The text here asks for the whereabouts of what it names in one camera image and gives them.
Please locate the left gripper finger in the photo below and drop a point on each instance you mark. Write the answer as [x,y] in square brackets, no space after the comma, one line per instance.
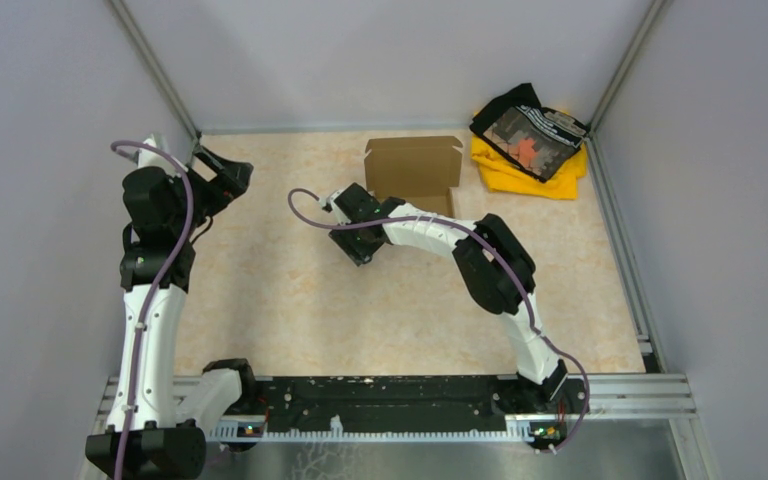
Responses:
[217,163]
[233,179]

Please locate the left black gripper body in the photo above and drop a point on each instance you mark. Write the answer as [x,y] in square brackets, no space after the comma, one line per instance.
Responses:
[207,198]

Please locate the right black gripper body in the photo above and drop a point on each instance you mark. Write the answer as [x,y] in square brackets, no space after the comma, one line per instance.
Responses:
[355,245]

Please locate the brown cardboard box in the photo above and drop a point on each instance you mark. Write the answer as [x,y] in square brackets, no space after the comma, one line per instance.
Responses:
[423,171]

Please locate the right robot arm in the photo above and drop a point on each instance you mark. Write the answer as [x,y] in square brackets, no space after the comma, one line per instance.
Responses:
[497,271]

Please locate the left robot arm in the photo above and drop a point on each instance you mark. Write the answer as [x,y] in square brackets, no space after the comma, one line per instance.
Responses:
[147,433]

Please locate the yellow folded cloth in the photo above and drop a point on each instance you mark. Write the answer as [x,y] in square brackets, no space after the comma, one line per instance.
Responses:
[499,176]

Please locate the black printed folded shirt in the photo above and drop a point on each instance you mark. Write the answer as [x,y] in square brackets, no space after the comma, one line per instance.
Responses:
[534,139]

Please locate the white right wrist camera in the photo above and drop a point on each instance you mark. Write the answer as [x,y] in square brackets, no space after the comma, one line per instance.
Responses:
[329,205]

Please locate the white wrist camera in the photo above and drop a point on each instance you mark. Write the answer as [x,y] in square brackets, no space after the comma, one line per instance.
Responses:
[158,155]
[329,205]

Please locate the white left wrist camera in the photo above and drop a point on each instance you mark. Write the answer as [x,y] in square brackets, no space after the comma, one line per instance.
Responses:
[158,155]

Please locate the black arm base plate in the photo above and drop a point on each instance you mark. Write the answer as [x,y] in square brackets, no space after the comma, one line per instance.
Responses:
[401,404]

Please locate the aluminium front rail frame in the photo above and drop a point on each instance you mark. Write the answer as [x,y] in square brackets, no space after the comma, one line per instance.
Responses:
[606,397]

